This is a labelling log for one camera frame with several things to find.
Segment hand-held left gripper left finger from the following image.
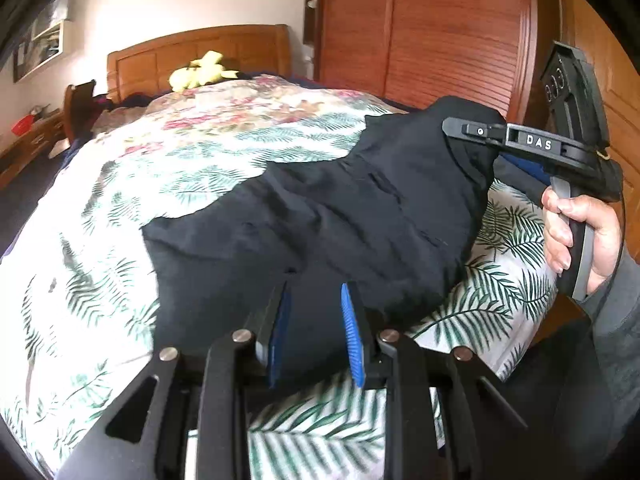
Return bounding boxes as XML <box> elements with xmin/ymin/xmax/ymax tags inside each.
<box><xmin>57</xmin><ymin>280</ymin><xmax>293</xmax><ymax>480</ymax></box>

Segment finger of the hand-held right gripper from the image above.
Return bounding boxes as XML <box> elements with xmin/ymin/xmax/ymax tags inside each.
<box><xmin>442</xmin><ymin>117</ymin><xmax>568</xmax><ymax>159</ymax></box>

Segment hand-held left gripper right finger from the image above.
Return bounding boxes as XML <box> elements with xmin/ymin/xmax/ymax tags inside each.
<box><xmin>340</xmin><ymin>281</ymin><xmax>528</xmax><ymax>480</ymax></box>

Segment black pants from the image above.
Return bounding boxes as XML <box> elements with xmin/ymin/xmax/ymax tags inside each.
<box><xmin>141</xmin><ymin>95</ymin><xmax>509</xmax><ymax>377</ymax></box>

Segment person's right forearm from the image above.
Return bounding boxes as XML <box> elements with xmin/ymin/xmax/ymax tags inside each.
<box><xmin>582</xmin><ymin>255</ymin><xmax>640</xmax><ymax>343</ymax></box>

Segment person's right hand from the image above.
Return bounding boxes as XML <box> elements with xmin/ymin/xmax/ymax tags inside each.
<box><xmin>541</xmin><ymin>185</ymin><xmax>624</xmax><ymax>296</ymax></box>

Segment wooden slatted wardrobe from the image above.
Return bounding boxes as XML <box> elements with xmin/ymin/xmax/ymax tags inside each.
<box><xmin>302</xmin><ymin>0</ymin><xmax>640</xmax><ymax>211</ymax></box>

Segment floral leaf print blanket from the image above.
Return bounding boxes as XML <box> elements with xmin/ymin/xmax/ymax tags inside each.
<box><xmin>0</xmin><ymin>74</ymin><xmax>562</xmax><ymax>480</ymax></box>

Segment person's dark clothing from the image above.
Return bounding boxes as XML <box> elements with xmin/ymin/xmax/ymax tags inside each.
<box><xmin>492</xmin><ymin>310</ymin><xmax>640</xmax><ymax>480</ymax></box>

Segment yellow plush toy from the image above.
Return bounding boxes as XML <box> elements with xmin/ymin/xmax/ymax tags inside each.
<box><xmin>168</xmin><ymin>50</ymin><xmax>240</xmax><ymax>94</ymax></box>

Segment wooden bed headboard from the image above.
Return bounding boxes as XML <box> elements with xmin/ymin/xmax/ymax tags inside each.
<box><xmin>106</xmin><ymin>24</ymin><xmax>292</xmax><ymax>106</ymax></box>

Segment dark wooden chair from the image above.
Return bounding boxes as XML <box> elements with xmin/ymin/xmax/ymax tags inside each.
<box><xmin>62</xmin><ymin>80</ymin><xmax>99</xmax><ymax>144</ymax></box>

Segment wooden desk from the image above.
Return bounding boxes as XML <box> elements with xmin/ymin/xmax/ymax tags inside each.
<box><xmin>0</xmin><ymin>110</ymin><xmax>69</xmax><ymax>192</ymax></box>

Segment thin black cable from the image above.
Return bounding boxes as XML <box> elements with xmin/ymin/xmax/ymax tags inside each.
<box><xmin>602</xmin><ymin>145</ymin><xmax>627</xmax><ymax>283</ymax></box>

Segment white wall shelf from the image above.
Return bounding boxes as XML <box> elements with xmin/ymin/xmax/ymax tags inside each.
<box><xmin>12</xmin><ymin>0</ymin><xmax>79</xmax><ymax>84</ymax></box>

